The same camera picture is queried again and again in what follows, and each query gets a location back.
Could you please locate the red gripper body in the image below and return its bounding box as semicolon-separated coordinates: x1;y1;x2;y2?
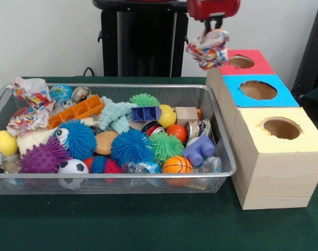
186;0;241;22

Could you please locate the colourful spotted paper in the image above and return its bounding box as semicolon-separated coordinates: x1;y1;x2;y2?
6;77;56;138
185;28;230;71

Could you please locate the wooden box with three holes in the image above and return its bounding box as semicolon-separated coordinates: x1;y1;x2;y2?
205;49;318;210

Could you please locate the black upright panel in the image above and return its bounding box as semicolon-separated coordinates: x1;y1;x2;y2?
291;4;318;99

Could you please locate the lavender building block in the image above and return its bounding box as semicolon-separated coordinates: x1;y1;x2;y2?
181;135;216;167

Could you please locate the green puffer ball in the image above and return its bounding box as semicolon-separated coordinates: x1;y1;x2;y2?
149;131;185;162

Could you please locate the orange basketball toy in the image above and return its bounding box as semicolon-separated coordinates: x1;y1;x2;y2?
162;156;194;174

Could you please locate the long orange building block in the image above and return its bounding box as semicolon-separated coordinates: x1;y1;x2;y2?
48;94;104;129

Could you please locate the blue puffer ball with eye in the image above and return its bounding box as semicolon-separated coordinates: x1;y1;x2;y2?
53;119;98;161

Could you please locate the black and white soccer ball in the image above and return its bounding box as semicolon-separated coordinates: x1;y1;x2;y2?
56;158;90;189

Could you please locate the purple spiky ball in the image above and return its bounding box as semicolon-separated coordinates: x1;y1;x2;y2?
19;135;70;174

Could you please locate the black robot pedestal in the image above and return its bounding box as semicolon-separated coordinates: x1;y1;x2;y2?
92;0;203;77

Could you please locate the shallow wire mesh bin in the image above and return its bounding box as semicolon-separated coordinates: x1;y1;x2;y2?
0;83;238;196

